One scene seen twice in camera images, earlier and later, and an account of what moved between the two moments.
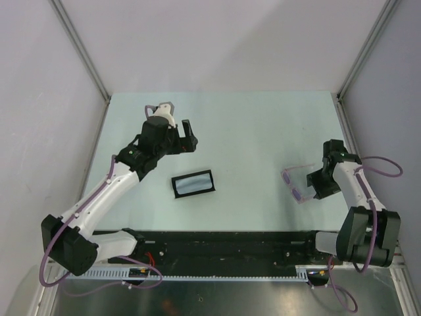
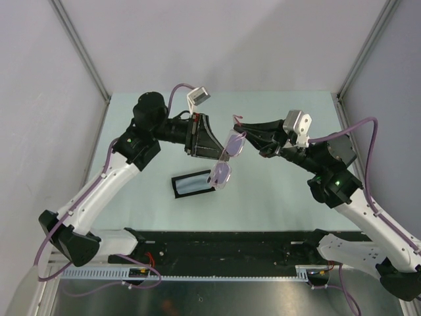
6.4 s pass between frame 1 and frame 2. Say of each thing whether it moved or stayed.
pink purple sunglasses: moved
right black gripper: moved
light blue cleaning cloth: stayed
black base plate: stayed
